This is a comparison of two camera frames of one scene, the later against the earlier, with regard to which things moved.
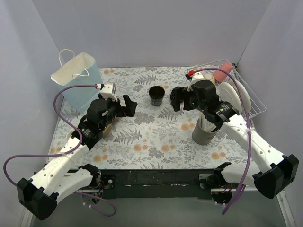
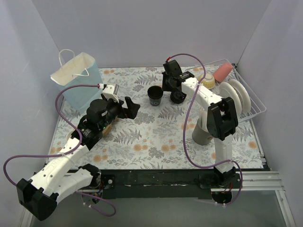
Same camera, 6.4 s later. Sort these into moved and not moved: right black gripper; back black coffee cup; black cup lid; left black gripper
Moved: right black gripper
Not moved: back black coffee cup; left black gripper; black cup lid
